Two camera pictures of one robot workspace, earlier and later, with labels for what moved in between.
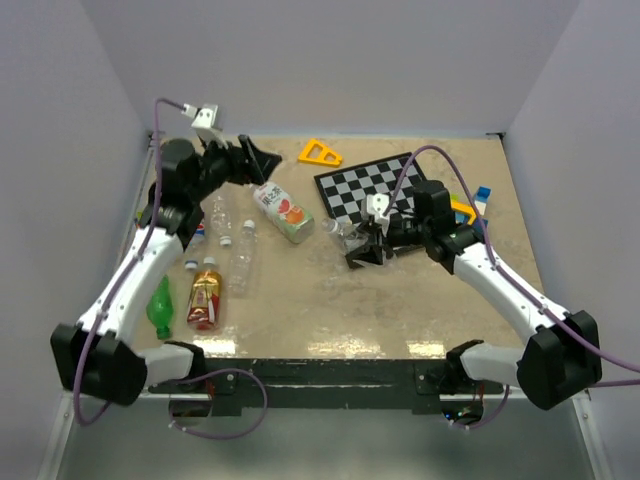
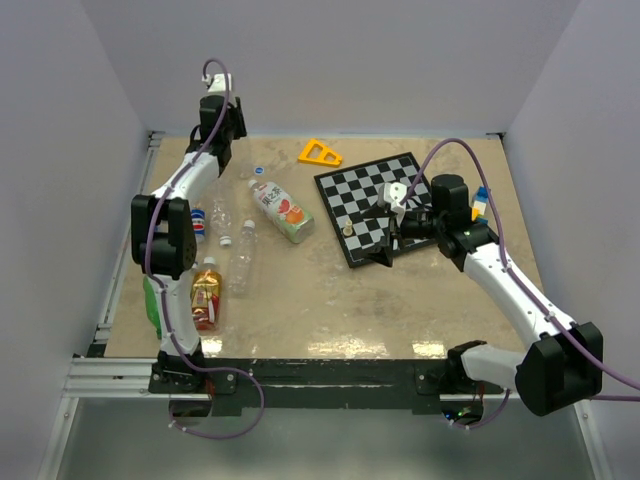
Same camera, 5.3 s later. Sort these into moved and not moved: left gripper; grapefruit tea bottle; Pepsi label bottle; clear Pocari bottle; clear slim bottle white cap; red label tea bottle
Moved: clear Pocari bottle; left gripper
Not moved: red label tea bottle; clear slim bottle white cap; grapefruit tea bottle; Pepsi label bottle
